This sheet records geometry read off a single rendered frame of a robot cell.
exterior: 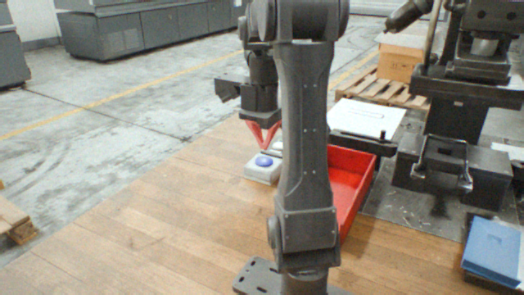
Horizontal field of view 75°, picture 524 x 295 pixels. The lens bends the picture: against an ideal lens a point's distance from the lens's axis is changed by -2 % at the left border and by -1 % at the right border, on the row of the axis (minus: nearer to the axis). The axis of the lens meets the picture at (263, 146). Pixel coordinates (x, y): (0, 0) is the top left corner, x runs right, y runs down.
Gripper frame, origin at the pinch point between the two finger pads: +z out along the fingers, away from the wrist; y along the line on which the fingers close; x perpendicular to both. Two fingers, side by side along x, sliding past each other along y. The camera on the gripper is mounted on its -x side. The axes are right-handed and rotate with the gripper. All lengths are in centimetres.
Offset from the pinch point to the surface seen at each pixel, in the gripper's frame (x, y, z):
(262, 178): 1.6, 3.7, 5.6
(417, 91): 27.4, -8.5, -14.5
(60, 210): -153, -28, 99
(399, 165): 27.2, -8.3, 1.6
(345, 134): 14.2, -13.4, -0.1
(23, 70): -400, -158, 82
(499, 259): 44.8, 8.1, 4.1
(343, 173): 16.1, -7.5, 6.4
